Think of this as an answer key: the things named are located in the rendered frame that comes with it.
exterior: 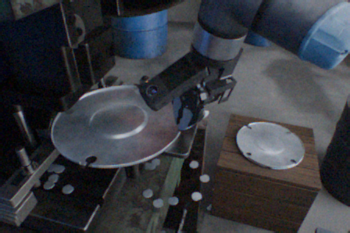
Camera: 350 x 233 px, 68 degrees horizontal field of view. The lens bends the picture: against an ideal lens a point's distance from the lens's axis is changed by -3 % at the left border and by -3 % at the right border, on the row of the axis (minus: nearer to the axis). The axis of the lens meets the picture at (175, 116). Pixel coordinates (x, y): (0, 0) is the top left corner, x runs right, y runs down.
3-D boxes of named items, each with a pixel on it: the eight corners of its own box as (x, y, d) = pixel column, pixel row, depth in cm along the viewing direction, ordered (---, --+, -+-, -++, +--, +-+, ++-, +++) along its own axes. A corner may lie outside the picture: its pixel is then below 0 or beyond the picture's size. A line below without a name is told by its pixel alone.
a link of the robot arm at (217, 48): (217, 44, 34) (184, 10, 38) (208, 69, 38) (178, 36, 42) (258, 34, 38) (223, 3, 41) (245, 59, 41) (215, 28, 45)
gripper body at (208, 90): (227, 104, 51) (252, 55, 42) (191, 118, 47) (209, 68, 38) (205, 77, 54) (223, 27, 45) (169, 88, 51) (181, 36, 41)
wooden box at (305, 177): (294, 176, 146) (312, 127, 126) (295, 237, 117) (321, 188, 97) (223, 160, 156) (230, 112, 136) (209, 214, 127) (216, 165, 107)
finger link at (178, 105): (198, 120, 59) (208, 92, 52) (175, 129, 57) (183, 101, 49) (190, 110, 60) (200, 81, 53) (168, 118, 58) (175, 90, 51)
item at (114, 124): (194, 95, 68) (194, 93, 67) (162, 182, 45) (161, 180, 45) (93, 82, 74) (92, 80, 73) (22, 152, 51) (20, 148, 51)
